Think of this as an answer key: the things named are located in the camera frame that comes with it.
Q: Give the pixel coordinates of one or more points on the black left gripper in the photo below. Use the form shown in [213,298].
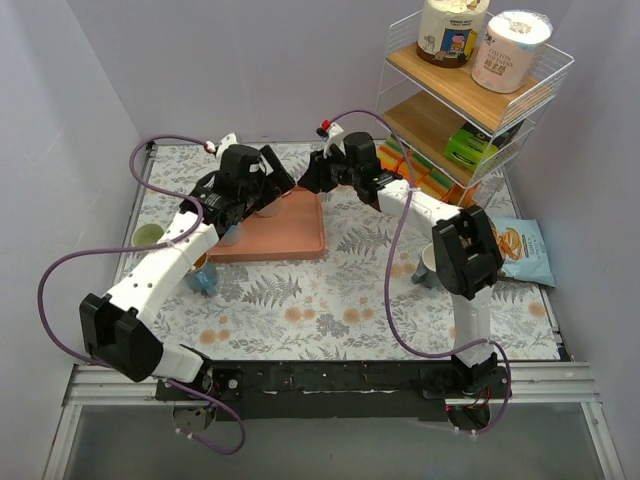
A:
[267,176]

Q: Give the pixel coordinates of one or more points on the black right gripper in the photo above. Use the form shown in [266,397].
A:
[325,170]

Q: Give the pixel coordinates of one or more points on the pink mug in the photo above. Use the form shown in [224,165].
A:
[272,209]

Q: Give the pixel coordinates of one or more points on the blue white gradient mug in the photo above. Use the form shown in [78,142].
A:
[232,236]

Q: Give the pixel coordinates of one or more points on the blue butterfly mug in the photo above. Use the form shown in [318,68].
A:
[202,277]

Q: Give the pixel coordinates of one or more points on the dark grey mug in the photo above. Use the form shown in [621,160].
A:
[425,273]

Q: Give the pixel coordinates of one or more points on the green ceramic mug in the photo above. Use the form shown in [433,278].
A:
[147,235]

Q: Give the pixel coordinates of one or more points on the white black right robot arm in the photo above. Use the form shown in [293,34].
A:
[467,258]

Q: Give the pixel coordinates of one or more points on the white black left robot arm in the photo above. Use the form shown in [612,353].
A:
[115,326]

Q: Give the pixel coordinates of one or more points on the terracotta pink tray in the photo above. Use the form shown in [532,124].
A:
[296,232]

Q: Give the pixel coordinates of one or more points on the orange sponge pack left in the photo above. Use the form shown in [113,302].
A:
[391,157]

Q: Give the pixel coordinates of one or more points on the orange sponge pack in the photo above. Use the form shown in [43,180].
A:
[441,187]
[391,157]
[419,171]

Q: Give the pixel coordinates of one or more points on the orange sponge pack middle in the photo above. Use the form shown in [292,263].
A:
[419,171]

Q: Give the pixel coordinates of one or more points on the floral tablecloth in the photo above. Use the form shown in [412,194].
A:
[333,307]

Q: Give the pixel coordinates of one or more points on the orange sponge pack right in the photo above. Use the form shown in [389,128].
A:
[441,187]

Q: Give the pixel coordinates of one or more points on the green tissue box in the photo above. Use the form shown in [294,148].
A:
[468,145]

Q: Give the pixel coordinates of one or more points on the brown cartoon tissue roll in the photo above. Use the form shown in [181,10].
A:
[449,30]

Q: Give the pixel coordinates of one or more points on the blue brown chips bag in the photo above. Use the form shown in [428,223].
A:
[521,245]

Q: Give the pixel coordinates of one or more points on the pink toilet paper roll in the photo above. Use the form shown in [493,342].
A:
[513,40]

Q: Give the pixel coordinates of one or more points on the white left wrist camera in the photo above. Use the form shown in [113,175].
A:
[218,148]

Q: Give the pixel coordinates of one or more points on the white wire shelf rack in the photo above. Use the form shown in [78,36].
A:
[426,105]

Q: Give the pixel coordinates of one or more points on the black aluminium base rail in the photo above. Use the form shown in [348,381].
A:
[426,390]

